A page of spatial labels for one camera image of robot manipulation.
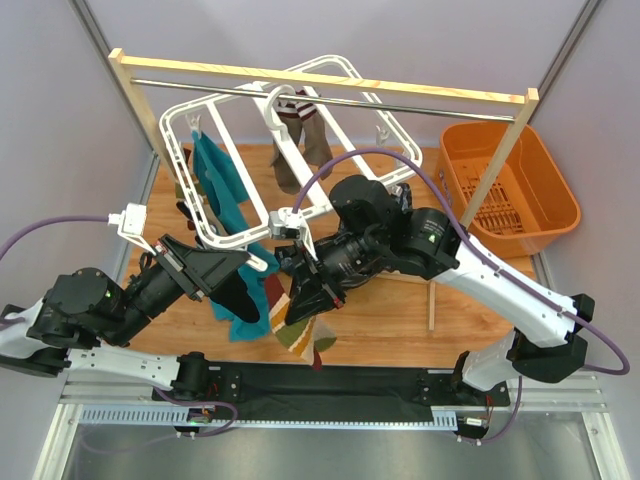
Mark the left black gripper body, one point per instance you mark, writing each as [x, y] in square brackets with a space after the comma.
[180, 270]

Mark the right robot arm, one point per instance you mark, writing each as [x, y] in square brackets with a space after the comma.
[378, 234]

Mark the dark patterned shorts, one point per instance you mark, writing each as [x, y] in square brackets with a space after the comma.
[340, 256]

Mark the white hanger clip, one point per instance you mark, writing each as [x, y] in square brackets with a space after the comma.
[257, 263]

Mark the white plastic clip hanger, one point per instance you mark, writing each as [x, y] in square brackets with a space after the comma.
[265, 94]

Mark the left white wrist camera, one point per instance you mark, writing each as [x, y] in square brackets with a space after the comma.
[130, 224]

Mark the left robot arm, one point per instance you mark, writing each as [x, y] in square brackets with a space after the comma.
[86, 320]

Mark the orange laundry basket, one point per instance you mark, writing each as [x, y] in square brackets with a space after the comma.
[529, 204]

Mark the beige maroon-cuffed sock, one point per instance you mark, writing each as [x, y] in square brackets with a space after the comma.
[284, 176]
[311, 126]

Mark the teal towel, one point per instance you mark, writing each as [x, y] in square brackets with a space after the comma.
[225, 191]

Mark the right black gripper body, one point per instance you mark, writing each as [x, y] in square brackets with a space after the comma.
[323, 275]

